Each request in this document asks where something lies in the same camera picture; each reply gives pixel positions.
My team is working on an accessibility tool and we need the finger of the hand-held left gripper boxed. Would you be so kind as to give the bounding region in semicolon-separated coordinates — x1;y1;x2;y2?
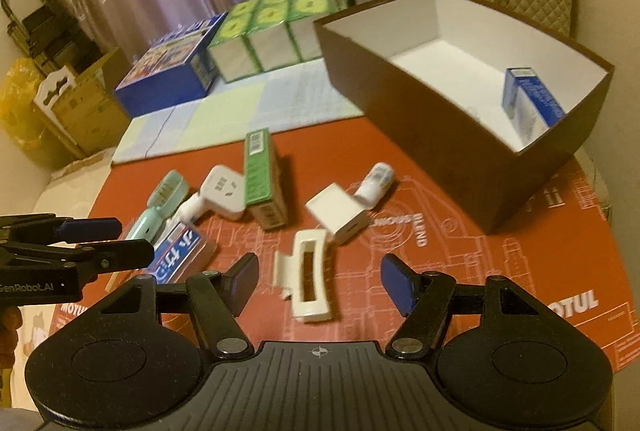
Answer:
0;214;122;244
0;238;155;284

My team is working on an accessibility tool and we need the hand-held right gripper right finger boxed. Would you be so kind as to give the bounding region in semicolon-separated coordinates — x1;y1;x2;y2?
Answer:
381;255;543;359

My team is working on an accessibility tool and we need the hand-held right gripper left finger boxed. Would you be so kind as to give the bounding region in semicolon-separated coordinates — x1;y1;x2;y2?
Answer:
97;253;259;358

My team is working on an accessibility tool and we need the mint green handheld fan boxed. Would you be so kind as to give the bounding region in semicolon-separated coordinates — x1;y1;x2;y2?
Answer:
121;168;191;244

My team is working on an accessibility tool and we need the white toothpaste tube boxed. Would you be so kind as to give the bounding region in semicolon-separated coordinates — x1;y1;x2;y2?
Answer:
150;194;219;286

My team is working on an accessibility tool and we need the long green carton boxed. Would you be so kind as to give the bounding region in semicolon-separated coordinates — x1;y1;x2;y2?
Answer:
243;128;288;232

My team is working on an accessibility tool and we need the brown storage box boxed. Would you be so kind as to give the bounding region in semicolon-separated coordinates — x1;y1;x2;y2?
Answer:
312;0;615;234

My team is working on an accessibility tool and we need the white hair claw clip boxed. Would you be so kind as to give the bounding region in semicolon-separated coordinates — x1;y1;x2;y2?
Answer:
273;230;333;324

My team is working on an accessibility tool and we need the red printed table mat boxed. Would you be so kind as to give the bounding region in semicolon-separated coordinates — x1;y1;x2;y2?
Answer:
50;108;636;372

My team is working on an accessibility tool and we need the flat cardboard sheet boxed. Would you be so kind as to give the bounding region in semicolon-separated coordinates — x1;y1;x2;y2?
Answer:
50;148;118;182

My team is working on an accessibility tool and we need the white square charger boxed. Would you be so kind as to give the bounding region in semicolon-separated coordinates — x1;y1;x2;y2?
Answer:
305;182;373;246

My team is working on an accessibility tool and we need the white socket adapter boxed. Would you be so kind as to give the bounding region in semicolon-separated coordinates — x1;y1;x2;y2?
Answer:
200;165;247;221

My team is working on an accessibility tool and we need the small white bottle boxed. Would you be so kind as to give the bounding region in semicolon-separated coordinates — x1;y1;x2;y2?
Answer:
352;162;396;209

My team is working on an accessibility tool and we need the brown cardboard box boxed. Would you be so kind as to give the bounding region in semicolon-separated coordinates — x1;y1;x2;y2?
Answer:
35;46;133;157

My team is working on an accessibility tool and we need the yellow plastic bag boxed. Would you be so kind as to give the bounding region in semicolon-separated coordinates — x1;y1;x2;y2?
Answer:
0;56;76;172

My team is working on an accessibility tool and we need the large blue printed box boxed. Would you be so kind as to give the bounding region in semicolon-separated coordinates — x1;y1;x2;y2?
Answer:
114;11;228;119

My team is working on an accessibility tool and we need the plaid pastel cloth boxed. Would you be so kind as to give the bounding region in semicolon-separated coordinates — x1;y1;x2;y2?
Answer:
110;61;366;167

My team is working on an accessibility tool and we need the blue white medicine carton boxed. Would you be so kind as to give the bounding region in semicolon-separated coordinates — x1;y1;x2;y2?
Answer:
501;67;566;144

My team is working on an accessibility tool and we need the green tissue pack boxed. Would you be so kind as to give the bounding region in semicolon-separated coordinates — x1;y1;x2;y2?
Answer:
285;0;336;62
245;0;301;72
207;0;263;84

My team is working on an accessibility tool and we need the white cardboard handle flap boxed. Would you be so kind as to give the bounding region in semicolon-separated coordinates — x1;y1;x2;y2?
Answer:
32;66;77;112

